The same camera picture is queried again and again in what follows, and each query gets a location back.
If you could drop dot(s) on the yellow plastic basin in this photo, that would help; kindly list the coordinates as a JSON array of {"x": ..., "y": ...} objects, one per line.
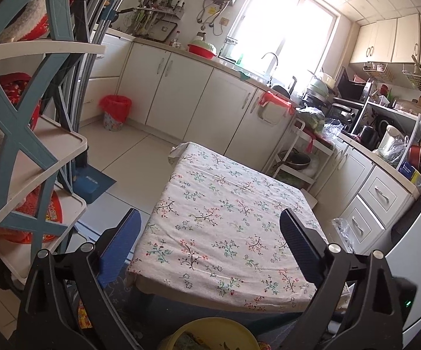
[{"x": 210, "y": 326}]

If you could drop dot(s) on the cream upper cabinets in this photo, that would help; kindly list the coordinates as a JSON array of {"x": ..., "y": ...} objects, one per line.
[{"x": 389, "y": 42}]

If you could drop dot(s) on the toaster oven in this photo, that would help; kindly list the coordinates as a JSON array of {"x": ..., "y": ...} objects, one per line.
[{"x": 343, "y": 115}]

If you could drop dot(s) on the crinkled clear plastic bag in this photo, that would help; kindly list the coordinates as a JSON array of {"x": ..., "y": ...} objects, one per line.
[{"x": 343, "y": 226}]

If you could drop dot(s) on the black microwave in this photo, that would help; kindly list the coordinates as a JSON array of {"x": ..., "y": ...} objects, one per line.
[{"x": 352, "y": 87}]

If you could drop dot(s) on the bag of green vegetables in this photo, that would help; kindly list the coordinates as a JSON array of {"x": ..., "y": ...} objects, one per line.
[{"x": 312, "y": 116}]

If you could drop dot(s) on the cream panelled drawer cabinet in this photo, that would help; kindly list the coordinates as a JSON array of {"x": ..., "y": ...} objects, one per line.
[{"x": 371, "y": 197}]

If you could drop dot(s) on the kitchen window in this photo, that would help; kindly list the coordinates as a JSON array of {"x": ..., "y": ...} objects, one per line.
[{"x": 287, "y": 32}]

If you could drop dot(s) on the blue box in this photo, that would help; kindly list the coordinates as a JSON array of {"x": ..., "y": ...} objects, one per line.
[{"x": 409, "y": 173}]

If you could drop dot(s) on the yellow red patterned cloth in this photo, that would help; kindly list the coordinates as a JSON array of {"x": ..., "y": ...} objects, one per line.
[{"x": 83, "y": 315}]

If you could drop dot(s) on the floral tablecloth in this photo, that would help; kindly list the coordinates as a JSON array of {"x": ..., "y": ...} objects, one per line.
[{"x": 225, "y": 226}]

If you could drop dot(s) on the red printed package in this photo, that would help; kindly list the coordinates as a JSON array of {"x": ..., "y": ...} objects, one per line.
[
  {"x": 15, "y": 91},
  {"x": 46, "y": 218},
  {"x": 41, "y": 25}
]

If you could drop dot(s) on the white trolley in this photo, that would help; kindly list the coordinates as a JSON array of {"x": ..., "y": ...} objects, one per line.
[{"x": 305, "y": 153}]

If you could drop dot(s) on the blue dustpan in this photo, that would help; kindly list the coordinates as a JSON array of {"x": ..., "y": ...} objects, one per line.
[{"x": 90, "y": 184}]

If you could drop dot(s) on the white hanging bin red bag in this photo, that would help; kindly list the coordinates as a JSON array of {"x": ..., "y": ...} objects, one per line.
[{"x": 272, "y": 107}]

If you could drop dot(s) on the red basin green cover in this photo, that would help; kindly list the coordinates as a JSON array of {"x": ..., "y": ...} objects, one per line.
[{"x": 202, "y": 48}]

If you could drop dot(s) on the blue cream shelf rack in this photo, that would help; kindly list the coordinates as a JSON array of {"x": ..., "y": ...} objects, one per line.
[{"x": 50, "y": 49}]

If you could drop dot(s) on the grey sliding door frame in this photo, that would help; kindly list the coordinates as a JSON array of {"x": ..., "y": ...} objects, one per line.
[{"x": 83, "y": 80}]

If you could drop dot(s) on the wall utensil rack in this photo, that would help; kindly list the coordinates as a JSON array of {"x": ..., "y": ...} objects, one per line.
[{"x": 152, "y": 11}]

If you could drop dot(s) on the white kettle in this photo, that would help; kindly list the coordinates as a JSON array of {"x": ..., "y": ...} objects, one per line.
[{"x": 391, "y": 140}]

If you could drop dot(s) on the bin with red bag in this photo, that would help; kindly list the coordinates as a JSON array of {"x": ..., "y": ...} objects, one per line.
[{"x": 115, "y": 111}]

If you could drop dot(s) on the chrome faucet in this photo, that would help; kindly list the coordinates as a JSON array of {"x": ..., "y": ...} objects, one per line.
[{"x": 270, "y": 55}]

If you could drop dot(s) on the white counter shelf rack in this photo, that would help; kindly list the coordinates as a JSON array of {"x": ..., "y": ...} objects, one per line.
[{"x": 396, "y": 107}]

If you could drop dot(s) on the black baking tray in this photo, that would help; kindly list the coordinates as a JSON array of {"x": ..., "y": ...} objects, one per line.
[{"x": 165, "y": 29}]

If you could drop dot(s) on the cream door cabinet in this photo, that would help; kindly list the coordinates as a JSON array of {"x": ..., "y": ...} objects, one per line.
[{"x": 196, "y": 98}]

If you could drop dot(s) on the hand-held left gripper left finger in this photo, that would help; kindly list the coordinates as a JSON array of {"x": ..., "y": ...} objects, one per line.
[{"x": 121, "y": 240}]

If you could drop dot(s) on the black kettle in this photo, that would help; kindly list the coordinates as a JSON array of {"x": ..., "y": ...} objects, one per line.
[{"x": 369, "y": 136}]

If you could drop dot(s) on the beige wall socket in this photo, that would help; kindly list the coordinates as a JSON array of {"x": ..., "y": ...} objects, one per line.
[{"x": 225, "y": 22}]

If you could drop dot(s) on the red pot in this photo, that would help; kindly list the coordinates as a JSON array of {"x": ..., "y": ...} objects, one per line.
[{"x": 414, "y": 153}]

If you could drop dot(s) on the green dishcloth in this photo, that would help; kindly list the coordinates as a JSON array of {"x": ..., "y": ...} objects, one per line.
[{"x": 246, "y": 76}]

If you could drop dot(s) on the white stool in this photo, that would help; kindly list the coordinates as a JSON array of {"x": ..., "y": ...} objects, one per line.
[{"x": 311, "y": 200}]

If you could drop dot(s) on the stacked green pots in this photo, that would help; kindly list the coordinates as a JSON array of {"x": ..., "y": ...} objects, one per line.
[{"x": 318, "y": 87}]

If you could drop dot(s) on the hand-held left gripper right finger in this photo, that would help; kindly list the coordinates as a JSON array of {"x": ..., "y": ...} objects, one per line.
[{"x": 303, "y": 248}]

